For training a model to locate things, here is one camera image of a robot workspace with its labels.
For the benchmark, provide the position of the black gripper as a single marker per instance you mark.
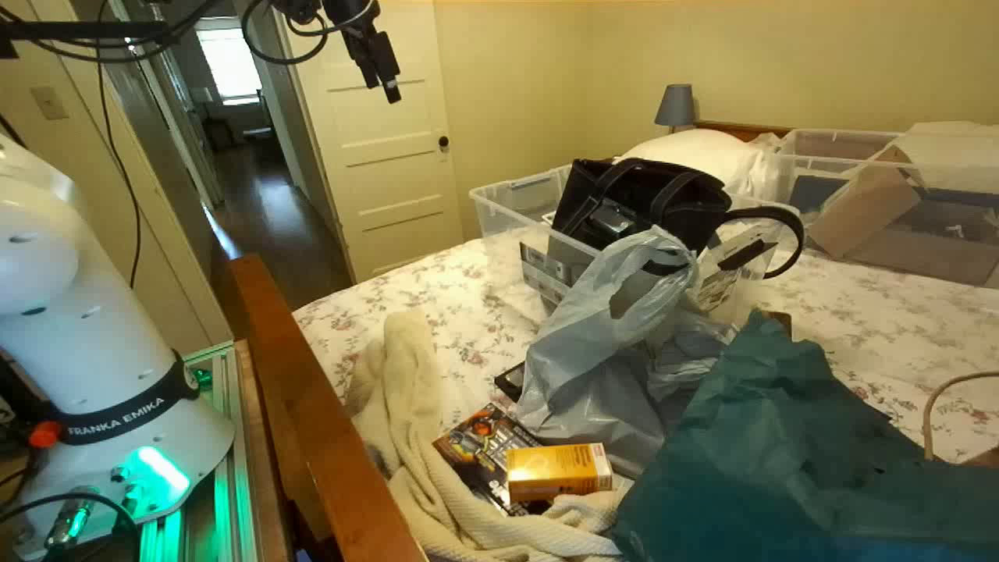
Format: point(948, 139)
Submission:
point(367, 41)

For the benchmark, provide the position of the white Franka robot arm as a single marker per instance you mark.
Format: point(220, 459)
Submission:
point(96, 345)

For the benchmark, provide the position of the black bag with white stitching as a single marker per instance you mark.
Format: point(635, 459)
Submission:
point(635, 196)

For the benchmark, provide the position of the grey plastic shopping bag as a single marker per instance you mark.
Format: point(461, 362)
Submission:
point(604, 345)

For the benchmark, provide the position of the yellow cardboard box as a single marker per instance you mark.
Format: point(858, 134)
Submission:
point(558, 470)

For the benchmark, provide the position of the brown cardboard box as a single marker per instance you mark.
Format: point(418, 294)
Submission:
point(863, 212)

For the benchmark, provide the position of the dark door knob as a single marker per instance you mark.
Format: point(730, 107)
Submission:
point(445, 141)

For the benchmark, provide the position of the cream panelled door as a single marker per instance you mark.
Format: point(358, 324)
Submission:
point(384, 187)

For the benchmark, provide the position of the bright hallway window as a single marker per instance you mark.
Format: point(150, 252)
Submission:
point(230, 64)

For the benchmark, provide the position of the clear plastic storage bin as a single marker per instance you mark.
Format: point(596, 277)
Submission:
point(500, 208)

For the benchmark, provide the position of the grey lamp shade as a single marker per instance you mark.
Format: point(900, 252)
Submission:
point(676, 107)

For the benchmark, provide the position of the white pillow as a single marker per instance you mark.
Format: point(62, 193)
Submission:
point(697, 156)

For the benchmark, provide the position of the cream towel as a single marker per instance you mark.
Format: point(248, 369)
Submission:
point(418, 416)

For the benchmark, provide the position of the wooden bed footboard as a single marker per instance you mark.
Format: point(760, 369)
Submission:
point(301, 416)

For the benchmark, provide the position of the wooden headboard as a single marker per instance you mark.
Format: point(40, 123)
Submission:
point(745, 129)

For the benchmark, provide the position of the colourful printed packet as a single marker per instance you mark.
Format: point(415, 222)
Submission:
point(474, 441)

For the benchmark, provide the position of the small black flat bar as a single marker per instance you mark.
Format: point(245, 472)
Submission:
point(745, 257)

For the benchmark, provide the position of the large clear storage bin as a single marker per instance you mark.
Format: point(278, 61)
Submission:
point(824, 152)

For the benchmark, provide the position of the teal fabric cloth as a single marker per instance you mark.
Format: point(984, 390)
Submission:
point(792, 470)

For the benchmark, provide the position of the floral bed sheet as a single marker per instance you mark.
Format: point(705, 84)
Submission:
point(894, 322)

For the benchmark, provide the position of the white plastic cover sheet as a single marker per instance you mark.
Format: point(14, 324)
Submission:
point(955, 152)

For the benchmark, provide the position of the wall light switch plate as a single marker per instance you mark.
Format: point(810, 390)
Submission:
point(49, 103)

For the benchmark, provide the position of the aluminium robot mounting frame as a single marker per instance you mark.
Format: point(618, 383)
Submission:
point(222, 488)

